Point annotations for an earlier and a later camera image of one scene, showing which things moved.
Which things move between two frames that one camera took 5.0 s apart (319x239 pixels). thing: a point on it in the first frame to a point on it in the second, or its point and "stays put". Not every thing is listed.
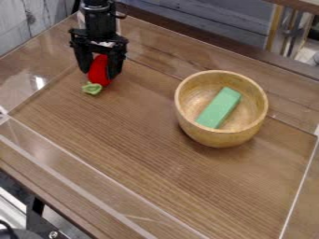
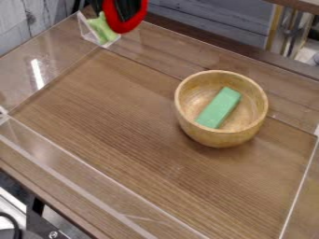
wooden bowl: x=220 y=105 stays put
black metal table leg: x=37 y=205 stays put
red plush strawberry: x=98 y=72 to x=122 y=25
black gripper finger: x=85 y=58 to x=96 y=5
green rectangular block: x=216 y=110 stays put
